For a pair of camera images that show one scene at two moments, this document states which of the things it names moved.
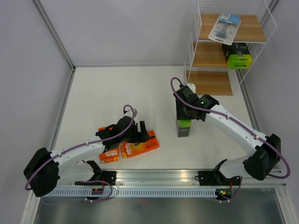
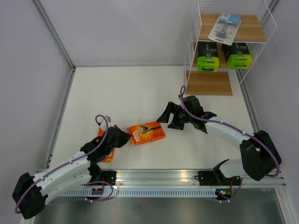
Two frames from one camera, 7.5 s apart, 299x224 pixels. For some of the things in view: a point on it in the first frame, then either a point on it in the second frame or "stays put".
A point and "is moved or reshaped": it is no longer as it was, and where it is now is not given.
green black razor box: (238, 56) stays put
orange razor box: (128, 149) is moved or reshaped
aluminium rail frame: (168, 179) stays put
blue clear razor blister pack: (225, 28) stays put
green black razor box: (183, 127) → (208, 59)
